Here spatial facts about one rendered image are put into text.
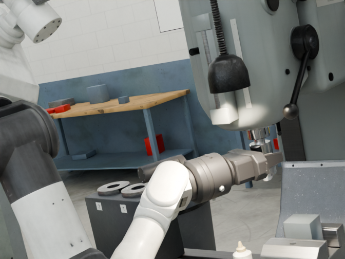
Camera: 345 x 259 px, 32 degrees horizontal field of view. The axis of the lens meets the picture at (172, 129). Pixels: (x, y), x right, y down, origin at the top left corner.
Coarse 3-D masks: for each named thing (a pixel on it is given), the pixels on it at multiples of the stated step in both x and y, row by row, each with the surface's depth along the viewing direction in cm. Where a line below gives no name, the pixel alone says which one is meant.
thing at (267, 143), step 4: (268, 140) 126; (252, 144) 125; (256, 144) 124; (260, 144) 123; (264, 144) 123; (268, 144) 124; (252, 148) 124; (256, 148) 124; (260, 148) 123; (264, 148) 123
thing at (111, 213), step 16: (96, 192) 164; (112, 192) 157; (128, 192) 152; (96, 208) 159; (112, 208) 154; (128, 208) 149; (96, 224) 161; (112, 224) 156; (128, 224) 151; (176, 224) 155; (96, 240) 163; (112, 240) 158; (176, 240) 155; (160, 256) 151; (176, 256) 155
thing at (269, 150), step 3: (267, 147) 124; (270, 147) 124; (252, 150) 125; (255, 150) 124; (258, 150) 124; (261, 150) 123; (264, 150) 124; (267, 150) 124; (270, 150) 124; (264, 153) 124; (267, 153) 124; (270, 168) 124; (273, 168) 125; (270, 171) 124; (273, 171) 125; (276, 171) 126; (270, 174) 124; (273, 174) 125
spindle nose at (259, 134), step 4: (264, 128) 123; (268, 128) 124; (248, 132) 124; (252, 132) 123; (256, 132) 123; (260, 132) 123; (264, 132) 123; (268, 132) 124; (248, 136) 124; (252, 136) 124; (256, 136) 123; (260, 136) 123; (264, 136) 123; (268, 136) 124
